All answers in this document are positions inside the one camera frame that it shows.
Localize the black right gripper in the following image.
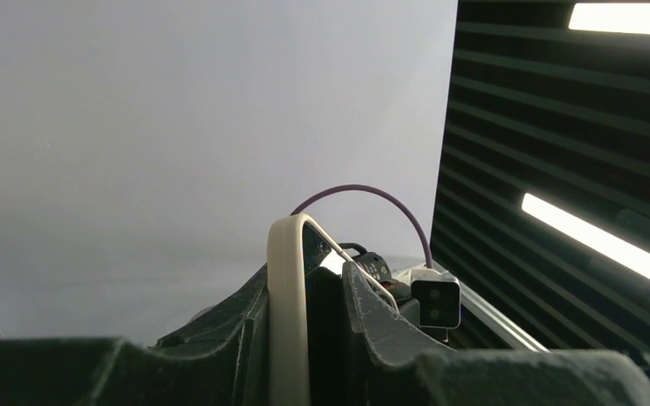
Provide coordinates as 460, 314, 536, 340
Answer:
340, 243, 421, 328

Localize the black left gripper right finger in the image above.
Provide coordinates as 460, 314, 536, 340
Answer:
342, 263, 650, 405

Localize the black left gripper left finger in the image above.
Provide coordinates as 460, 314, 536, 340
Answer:
0, 269, 269, 405

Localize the phone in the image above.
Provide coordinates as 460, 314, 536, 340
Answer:
267, 213, 399, 405

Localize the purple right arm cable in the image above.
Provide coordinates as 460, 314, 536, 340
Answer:
289, 184, 435, 272

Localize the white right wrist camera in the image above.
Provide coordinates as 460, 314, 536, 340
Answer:
410, 268, 462, 329

